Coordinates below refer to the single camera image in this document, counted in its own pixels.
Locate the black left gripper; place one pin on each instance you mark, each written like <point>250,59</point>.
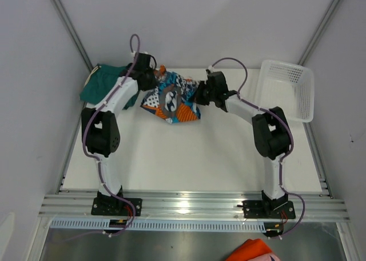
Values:
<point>151,80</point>

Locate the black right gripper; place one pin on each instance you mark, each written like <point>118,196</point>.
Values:
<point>202,92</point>

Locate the patterned blue orange shorts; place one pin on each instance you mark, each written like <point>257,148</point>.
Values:
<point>173,98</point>

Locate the teal green shorts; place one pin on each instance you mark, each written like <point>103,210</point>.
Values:
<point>109,89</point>

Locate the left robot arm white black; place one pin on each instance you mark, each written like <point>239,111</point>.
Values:
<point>101,135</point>

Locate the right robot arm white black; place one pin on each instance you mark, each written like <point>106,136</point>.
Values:
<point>272,137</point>

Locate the white plastic mesh basket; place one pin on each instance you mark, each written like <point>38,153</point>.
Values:
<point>289,86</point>

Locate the orange cloth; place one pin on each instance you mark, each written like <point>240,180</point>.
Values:
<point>250,249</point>

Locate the pink cloth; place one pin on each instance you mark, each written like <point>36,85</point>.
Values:
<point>266,257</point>

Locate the left aluminium frame post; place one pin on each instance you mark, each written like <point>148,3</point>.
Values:
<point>71,31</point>

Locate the aluminium frame post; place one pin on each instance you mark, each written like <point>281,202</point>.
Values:
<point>71,31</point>
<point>319,32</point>

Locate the aluminium mounting rail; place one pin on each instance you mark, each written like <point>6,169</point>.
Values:
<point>185,205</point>

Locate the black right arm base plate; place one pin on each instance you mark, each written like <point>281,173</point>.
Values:
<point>256,209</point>

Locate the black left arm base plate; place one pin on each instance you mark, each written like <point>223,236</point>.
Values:
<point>115,207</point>

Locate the white slotted cable duct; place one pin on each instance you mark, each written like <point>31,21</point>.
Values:
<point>159,225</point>

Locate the right aluminium frame post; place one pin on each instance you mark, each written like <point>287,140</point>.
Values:
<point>319,32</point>

